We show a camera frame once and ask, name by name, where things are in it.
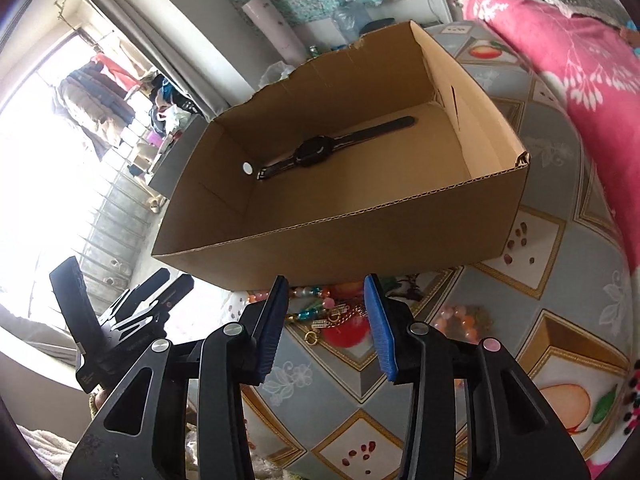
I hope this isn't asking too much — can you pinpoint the black wristwatch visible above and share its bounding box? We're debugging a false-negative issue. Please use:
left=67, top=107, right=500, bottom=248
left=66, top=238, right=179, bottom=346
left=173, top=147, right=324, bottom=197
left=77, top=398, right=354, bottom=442
left=255, top=116, right=417, bottom=181

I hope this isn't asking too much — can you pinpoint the metal window railing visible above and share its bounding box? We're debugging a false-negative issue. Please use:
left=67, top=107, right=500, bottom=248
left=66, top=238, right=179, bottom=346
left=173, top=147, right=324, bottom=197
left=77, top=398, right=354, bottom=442
left=65, top=160, right=166, bottom=306

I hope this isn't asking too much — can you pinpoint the white plastic bag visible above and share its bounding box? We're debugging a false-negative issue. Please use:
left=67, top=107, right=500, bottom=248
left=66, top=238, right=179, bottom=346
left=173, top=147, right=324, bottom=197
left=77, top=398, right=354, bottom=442
left=257, top=62, right=296, bottom=86

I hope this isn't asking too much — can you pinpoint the pink rolled mat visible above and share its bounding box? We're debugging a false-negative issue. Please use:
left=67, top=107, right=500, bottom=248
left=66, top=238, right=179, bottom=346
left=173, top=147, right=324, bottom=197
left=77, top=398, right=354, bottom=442
left=242, top=0, right=311, bottom=63

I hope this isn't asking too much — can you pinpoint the pink bead bracelet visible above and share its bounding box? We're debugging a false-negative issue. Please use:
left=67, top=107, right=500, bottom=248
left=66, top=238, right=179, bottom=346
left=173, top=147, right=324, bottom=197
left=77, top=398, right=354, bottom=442
left=432, top=305, right=483, bottom=346

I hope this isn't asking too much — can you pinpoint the brown hanging jacket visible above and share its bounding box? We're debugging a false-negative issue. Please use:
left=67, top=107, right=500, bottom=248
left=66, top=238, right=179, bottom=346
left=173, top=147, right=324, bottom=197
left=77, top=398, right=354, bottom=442
left=57, top=67, right=136, bottom=161

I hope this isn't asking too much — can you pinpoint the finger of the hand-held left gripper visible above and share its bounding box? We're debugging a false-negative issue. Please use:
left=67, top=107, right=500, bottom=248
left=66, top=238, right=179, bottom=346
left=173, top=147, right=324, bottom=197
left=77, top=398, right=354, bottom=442
left=100, top=267, right=171, bottom=326
left=142, top=273, right=196, bottom=320

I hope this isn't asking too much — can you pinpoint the brown cardboard box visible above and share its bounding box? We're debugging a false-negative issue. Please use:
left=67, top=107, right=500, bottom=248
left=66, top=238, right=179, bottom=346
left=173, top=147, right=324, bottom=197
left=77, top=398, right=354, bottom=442
left=151, top=20, right=531, bottom=293

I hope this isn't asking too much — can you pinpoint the white water dispenser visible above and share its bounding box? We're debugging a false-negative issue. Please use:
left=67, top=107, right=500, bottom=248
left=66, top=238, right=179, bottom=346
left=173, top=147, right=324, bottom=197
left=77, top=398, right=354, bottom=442
left=427, top=0, right=468, bottom=26

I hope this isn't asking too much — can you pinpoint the orange hanging garment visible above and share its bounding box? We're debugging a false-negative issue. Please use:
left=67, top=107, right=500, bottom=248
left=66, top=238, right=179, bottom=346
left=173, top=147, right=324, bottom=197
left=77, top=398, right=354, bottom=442
left=90, top=52, right=143, bottom=93

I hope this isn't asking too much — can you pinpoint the grey curtain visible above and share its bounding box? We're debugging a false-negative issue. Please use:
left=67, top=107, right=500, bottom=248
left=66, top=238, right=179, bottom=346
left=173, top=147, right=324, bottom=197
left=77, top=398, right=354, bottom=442
left=65, top=0, right=261, bottom=121

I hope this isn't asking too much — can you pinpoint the colourful bead bracelet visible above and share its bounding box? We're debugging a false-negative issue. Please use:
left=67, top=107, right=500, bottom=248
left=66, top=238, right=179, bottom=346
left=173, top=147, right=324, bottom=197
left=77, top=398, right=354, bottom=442
left=247, top=284, right=346, bottom=323

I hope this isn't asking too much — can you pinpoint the fruit-print tablecloth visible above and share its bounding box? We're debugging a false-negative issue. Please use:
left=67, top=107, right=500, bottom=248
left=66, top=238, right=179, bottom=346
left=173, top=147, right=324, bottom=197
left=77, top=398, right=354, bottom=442
left=185, top=20, right=636, bottom=480

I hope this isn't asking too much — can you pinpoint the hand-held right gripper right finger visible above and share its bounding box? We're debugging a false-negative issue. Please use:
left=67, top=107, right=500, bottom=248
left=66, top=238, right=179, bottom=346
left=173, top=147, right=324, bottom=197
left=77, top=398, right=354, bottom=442
left=364, top=274, right=591, bottom=480

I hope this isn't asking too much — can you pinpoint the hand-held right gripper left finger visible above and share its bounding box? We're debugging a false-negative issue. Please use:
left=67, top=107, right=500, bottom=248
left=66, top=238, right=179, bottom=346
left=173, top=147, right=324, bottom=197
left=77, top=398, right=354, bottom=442
left=62, top=275, right=291, bottom=480

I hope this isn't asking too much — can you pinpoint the gold chain bracelet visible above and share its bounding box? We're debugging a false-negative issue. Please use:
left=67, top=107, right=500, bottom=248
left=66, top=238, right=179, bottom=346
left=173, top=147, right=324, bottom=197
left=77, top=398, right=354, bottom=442
left=311, top=301, right=371, bottom=333

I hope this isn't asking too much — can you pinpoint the clear empty water jug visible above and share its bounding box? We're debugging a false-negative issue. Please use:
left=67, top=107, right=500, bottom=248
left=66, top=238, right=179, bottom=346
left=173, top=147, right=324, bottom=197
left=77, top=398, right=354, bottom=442
left=332, top=0, right=373, bottom=43

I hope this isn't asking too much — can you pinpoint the pink floral blanket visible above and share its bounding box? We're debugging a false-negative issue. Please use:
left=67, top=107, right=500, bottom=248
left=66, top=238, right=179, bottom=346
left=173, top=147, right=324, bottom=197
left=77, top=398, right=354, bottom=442
left=460, top=0, right=640, bottom=480

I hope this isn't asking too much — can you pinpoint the grey cabinet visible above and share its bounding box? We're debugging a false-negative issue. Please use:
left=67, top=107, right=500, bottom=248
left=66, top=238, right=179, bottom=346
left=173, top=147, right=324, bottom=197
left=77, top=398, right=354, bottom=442
left=150, top=135, right=201, bottom=196

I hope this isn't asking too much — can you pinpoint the cream fluffy blanket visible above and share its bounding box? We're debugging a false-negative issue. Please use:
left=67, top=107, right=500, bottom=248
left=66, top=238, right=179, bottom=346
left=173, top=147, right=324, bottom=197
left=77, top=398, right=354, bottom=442
left=15, top=422, right=86, bottom=480

